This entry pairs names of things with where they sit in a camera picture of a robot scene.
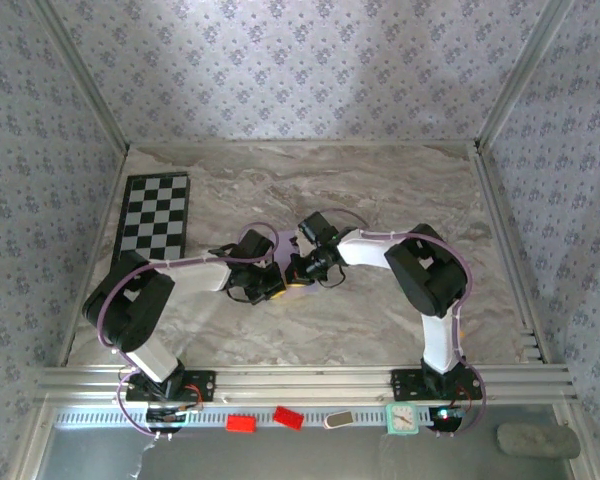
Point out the purple paper sheet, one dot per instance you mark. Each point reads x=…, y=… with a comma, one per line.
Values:
x=282, y=245

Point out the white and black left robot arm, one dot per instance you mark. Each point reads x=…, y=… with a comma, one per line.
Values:
x=130, y=310

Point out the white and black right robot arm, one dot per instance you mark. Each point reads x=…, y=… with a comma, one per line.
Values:
x=425, y=270

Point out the red toy brick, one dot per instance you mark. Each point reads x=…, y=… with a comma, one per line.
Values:
x=241, y=424
x=288, y=418

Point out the black and grey checkerboard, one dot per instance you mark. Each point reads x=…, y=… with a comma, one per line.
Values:
x=155, y=200

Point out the silver oval object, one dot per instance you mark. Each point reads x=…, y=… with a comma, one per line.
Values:
x=338, y=419

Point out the perforated metal strip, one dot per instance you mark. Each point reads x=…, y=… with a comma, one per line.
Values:
x=360, y=416

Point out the mint green clock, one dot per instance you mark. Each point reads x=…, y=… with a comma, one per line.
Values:
x=401, y=419

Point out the clear tape strip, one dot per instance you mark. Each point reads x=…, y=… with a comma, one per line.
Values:
x=142, y=457

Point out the grey stone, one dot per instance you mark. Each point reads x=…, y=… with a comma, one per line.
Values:
x=537, y=441

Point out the aluminium mounting rail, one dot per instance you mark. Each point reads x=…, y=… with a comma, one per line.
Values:
x=305, y=385

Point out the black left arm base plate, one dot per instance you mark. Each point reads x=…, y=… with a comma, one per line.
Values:
x=200, y=386

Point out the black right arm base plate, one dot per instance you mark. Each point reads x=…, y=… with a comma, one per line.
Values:
x=407, y=384

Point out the aluminium side rail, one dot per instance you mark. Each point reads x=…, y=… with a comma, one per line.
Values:
x=109, y=200
x=495, y=200

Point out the aluminium frame post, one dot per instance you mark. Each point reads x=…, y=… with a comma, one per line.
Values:
x=83, y=75
x=522, y=75

